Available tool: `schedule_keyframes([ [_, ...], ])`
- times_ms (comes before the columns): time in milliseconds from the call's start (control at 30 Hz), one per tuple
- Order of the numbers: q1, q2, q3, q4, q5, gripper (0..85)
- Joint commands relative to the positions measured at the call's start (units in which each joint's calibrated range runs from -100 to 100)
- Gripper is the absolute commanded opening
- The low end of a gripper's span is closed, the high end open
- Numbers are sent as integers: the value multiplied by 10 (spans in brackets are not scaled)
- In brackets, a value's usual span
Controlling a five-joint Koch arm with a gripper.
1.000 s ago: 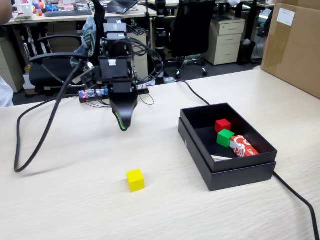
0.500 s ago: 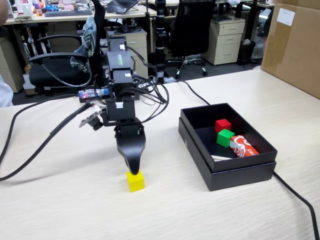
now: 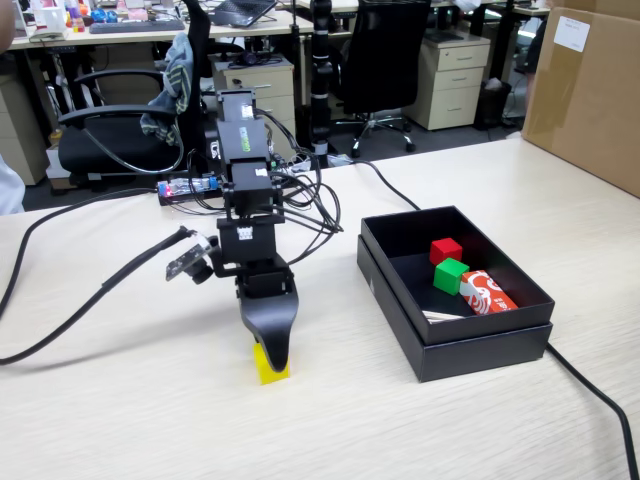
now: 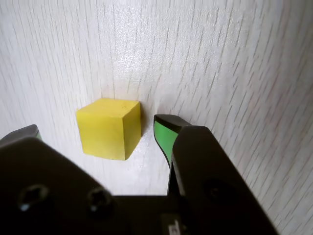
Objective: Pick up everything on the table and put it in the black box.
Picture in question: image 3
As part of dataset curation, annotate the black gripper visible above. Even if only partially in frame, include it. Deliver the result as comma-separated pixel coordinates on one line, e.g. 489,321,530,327
212,257,300,374

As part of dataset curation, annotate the yellow wooden cube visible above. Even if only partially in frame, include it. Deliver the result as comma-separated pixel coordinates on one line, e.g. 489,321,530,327
252,342,292,386

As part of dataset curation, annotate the person's bare forearm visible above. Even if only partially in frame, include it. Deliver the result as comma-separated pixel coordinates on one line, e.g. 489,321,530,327
0,0,17,54

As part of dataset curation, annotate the black cardboard box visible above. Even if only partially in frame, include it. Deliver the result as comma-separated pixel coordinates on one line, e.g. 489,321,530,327
359,204,556,347

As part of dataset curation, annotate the black open box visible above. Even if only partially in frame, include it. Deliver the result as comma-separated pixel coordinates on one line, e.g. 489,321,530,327
356,235,554,384

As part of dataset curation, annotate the large brown cardboard box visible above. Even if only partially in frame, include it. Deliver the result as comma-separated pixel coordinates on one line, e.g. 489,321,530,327
520,0,640,199

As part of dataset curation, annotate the controller board with red LED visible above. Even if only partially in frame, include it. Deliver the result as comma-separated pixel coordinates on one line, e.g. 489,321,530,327
156,174,224,206

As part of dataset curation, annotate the green wooden cube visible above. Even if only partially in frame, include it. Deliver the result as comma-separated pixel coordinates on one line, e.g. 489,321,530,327
432,257,471,297

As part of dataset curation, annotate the red wooden cube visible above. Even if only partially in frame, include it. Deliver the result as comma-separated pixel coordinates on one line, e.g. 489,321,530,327
428,237,464,266

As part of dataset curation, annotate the black office chair with armrests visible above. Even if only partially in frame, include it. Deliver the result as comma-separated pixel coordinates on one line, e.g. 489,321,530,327
56,0,214,194

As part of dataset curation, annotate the beige drawer cabinet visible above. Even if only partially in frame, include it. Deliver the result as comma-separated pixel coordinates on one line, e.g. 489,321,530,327
403,34,492,132
209,53,297,161

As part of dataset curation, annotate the black pole with white bands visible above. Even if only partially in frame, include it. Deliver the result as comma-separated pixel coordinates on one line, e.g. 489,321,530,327
308,0,335,157

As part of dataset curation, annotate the blue green striped cloth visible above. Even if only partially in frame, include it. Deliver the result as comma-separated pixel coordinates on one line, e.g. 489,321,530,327
139,32,196,147

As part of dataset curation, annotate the black mesh office chair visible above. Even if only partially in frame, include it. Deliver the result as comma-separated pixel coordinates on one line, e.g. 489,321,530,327
339,0,434,159

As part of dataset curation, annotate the person in white shirt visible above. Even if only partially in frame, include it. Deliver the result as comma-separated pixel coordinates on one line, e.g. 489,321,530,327
0,153,26,216

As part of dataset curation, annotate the beige office desk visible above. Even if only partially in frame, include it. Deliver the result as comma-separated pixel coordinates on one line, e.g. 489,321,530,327
9,9,316,51

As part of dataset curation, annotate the black trash bin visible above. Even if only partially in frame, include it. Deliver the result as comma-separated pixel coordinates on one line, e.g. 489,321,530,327
474,78,514,132

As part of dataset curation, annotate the black laptop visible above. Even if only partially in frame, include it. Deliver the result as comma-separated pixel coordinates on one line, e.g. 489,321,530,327
207,0,279,29

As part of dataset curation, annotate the beige side cabinet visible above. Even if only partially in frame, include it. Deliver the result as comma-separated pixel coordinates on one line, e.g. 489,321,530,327
0,74,50,187

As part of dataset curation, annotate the black keyboard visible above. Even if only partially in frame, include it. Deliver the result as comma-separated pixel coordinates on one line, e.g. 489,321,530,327
88,18,187,35

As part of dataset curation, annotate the framed picture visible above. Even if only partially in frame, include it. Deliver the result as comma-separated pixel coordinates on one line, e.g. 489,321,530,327
13,0,30,39

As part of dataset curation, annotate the white shipping label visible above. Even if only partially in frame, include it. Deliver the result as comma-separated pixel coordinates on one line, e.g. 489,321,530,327
553,15,592,54

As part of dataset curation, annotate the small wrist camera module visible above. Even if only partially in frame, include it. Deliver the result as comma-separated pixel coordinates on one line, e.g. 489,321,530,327
164,234,221,286

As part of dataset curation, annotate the thick black camera cable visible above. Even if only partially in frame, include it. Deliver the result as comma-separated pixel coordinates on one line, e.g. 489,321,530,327
0,187,199,365

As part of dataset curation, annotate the thick black power cable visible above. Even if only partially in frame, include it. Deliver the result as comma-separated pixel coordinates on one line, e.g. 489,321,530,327
329,158,640,480

